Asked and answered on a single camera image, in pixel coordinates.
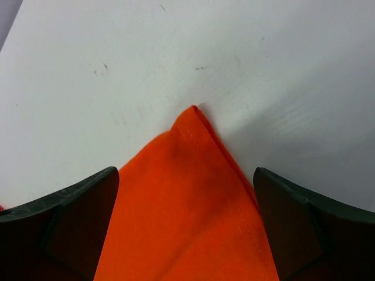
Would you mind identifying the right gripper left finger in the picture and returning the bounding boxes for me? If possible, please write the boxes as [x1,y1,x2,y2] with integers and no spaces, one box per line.
[1,167,119,280]

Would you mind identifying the orange t-shirt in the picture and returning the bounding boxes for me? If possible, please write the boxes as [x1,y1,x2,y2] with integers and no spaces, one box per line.
[93,106,278,280]

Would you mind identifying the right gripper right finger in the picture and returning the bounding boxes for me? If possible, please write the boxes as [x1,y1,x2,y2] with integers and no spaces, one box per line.
[253,167,374,280]

